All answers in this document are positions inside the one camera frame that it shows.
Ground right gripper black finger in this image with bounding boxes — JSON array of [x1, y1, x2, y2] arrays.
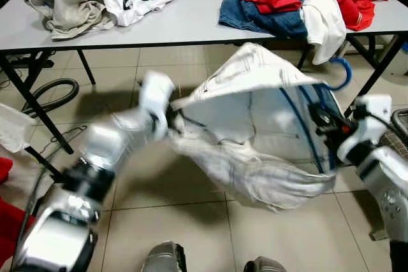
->
[[309, 101, 332, 126]]

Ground blue clothes hanger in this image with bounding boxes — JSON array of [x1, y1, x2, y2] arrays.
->
[[279, 57, 353, 174]]

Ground white plaid shirt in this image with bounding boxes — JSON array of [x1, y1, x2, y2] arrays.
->
[[168, 42, 340, 213]]

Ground plaid cushioned chair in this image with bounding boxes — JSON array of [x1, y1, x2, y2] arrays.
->
[[389, 109, 408, 161]]

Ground white bucket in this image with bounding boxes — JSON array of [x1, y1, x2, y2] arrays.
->
[[382, 41, 408, 76]]

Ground white cloth garment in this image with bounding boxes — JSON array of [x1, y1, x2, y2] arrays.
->
[[266, 0, 349, 66]]

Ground grey table black legs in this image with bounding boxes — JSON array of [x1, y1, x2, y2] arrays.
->
[[0, 0, 408, 153]]

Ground blue jeans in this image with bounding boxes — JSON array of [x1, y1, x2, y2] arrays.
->
[[218, 0, 311, 39]]

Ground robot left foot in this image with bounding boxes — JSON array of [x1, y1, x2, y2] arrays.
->
[[140, 240, 187, 272]]

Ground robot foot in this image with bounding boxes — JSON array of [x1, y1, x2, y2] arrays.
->
[[244, 256, 288, 272], [140, 240, 187, 272]]

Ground beige garment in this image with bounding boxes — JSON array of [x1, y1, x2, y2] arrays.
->
[[24, 0, 117, 41]]

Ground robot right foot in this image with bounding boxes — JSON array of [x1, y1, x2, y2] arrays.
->
[[244, 256, 288, 272]]

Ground white bag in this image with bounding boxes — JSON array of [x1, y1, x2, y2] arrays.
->
[[0, 103, 36, 153]]

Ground red cloth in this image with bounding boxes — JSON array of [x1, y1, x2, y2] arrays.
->
[[0, 156, 34, 268]]

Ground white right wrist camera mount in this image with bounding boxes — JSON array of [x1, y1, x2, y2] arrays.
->
[[337, 94, 393, 166]]

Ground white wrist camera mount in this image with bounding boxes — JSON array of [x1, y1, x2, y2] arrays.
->
[[138, 71, 176, 140], [337, 94, 393, 166]]

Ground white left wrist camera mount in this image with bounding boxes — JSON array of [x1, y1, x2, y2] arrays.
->
[[138, 71, 176, 140]]

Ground black wire hanger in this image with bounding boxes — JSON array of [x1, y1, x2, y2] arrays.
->
[[48, 125, 88, 159]]

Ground black hose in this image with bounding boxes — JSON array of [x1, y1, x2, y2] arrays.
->
[[22, 78, 80, 118]]

